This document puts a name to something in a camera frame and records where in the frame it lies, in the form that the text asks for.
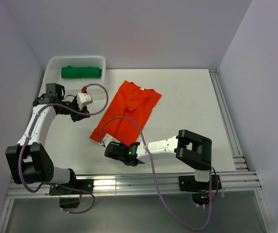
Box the orange polo t shirt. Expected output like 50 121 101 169
89 81 161 146

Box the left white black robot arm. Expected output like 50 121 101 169
5 83 89 194

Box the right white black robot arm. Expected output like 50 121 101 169
101 130 212 189

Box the white perforated plastic basket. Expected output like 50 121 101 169
40 56 106 95

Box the rolled green t shirt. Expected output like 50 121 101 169
61 66 102 79

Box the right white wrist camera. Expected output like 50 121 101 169
100 133 117 147

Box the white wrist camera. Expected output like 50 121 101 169
100 133 117 147
77 93 93 109

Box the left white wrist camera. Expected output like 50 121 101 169
77 93 93 109

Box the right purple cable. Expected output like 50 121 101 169
99 116 219 231

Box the purple cable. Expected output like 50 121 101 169
99 116 219 231
18 83 109 214

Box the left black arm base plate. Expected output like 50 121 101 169
49 179 94 196

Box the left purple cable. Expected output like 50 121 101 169
18 83 109 214

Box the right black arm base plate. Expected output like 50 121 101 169
178 175 222 192

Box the right side aluminium rail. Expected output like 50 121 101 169
208 69 255 172

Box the front aluminium rail frame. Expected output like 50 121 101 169
0 169 276 233

